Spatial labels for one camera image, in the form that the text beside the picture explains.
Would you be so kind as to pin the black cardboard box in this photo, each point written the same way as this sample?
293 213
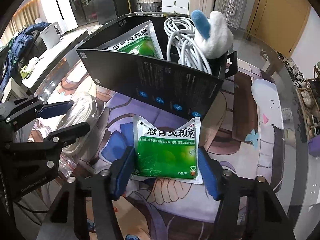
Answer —
168 85

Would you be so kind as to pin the green medicine sachet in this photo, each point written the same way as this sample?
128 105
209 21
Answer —
167 154
141 40

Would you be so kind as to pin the silver suitcase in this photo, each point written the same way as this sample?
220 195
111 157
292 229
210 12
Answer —
233 11

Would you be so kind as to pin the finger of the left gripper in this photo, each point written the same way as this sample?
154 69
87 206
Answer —
69 134
54 109

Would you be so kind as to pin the dark grey refrigerator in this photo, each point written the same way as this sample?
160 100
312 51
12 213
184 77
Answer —
107 10

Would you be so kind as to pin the woven laundry basket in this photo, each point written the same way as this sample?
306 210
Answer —
149 5

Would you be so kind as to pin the wooden door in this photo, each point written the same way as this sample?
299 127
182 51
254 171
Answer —
279 23

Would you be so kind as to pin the white electric kettle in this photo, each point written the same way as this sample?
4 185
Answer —
51 35

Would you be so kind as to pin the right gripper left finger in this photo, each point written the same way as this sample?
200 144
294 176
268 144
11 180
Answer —
107 187

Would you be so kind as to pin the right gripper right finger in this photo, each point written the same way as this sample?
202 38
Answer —
222 186

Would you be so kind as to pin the wooden shoe rack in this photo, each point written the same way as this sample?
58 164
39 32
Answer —
308 90

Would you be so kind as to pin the white plush toy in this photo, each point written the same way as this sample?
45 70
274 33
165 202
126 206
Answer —
212 35

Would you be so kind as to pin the purple fabric bag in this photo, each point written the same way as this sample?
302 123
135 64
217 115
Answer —
314 146

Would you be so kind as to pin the blue puffer jacket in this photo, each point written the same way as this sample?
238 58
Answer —
18 52

